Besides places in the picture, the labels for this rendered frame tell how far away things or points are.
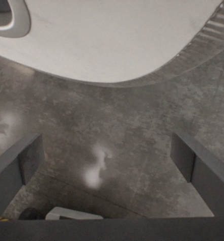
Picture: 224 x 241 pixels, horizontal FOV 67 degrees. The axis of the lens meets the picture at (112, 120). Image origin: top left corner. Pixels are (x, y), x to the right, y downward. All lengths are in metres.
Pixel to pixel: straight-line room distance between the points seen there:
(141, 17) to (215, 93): 0.85
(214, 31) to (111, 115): 0.75
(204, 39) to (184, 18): 0.04
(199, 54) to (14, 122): 1.02
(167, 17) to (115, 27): 0.09
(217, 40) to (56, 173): 0.93
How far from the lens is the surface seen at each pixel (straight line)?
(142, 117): 0.94
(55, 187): 1.04
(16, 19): 0.46
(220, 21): 0.24
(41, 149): 0.17
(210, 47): 0.28
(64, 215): 0.93
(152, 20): 0.26
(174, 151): 0.17
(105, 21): 0.30
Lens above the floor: 0.93
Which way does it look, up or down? 82 degrees down
